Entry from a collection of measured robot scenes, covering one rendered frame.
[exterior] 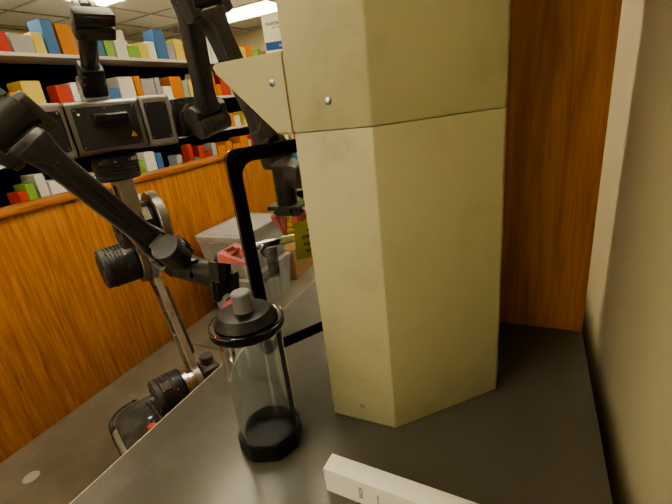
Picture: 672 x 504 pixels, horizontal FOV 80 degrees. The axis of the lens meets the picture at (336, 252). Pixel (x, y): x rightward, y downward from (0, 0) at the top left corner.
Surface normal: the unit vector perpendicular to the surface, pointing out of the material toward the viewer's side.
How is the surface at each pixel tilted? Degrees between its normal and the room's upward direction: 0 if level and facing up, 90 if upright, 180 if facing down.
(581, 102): 90
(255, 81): 90
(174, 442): 0
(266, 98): 90
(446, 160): 90
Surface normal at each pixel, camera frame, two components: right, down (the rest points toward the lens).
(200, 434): -0.11, -0.93
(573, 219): -0.42, 0.37
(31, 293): 0.90, 0.05
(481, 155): 0.34, 0.29
